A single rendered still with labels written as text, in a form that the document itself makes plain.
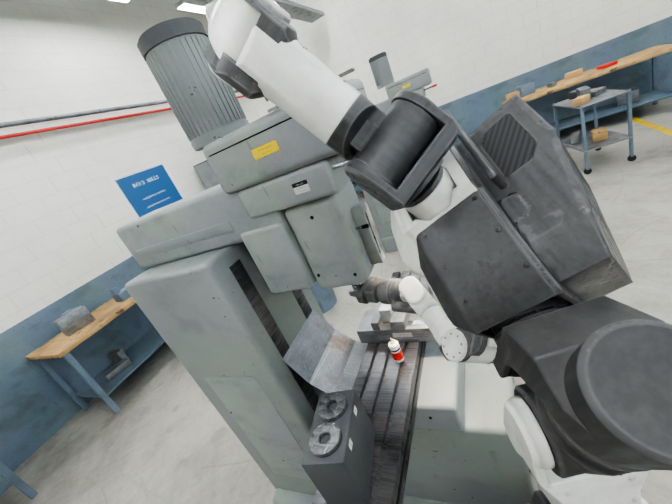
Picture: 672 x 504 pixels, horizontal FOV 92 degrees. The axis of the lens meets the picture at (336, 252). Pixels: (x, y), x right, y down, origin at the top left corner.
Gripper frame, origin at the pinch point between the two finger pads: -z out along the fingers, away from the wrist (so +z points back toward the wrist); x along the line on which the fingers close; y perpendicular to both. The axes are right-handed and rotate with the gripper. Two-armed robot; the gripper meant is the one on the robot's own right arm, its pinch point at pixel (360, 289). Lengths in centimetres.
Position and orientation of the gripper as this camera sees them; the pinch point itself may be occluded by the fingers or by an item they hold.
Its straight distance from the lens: 119.9
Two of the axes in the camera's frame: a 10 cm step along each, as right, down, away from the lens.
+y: 3.8, 8.5, 3.5
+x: -5.9, 5.2, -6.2
